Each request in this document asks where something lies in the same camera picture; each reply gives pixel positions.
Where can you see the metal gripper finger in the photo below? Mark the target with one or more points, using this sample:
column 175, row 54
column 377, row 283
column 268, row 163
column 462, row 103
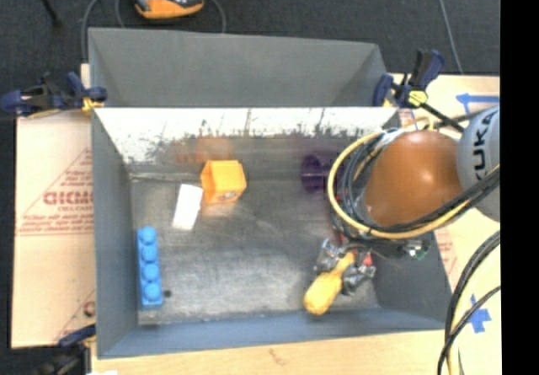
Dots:
column 326, row 255
column 358, row 276

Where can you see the purple round toy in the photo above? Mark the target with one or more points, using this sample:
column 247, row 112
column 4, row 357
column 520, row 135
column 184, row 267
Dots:
column 312, row 173

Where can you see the grey metal bin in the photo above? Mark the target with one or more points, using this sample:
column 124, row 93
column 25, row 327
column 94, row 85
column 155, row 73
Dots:
column 236, row 264

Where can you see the orange open box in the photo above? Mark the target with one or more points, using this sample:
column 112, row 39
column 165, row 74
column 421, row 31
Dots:
column 223, row 181

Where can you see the white flat block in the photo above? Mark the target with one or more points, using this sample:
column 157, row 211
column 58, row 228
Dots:
column 188, row 207

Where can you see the blue studded toy block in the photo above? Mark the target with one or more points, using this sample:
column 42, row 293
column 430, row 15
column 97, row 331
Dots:
column 149, row 268

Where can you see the brown cardboard board red print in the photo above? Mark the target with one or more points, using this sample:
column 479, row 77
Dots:
column 50, row 238

